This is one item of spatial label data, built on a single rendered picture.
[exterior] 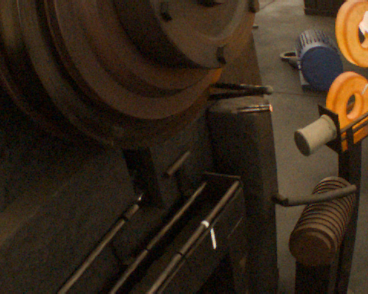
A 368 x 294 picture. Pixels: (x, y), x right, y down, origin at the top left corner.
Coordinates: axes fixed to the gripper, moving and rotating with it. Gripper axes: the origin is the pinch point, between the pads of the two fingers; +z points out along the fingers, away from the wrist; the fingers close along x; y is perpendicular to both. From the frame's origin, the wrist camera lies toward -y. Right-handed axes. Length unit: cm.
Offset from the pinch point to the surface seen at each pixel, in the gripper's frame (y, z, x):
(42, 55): 21, -16, 64
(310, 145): -25.2, -2.7, 16.7
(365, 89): -19.4, 0.3, -4.5
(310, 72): -111, 112, -88
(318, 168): -111, 51, -43
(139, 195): -16, -5, 54
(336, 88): -17.2, 1.9, 5.2
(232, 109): -13.3, 3.1, 32.4
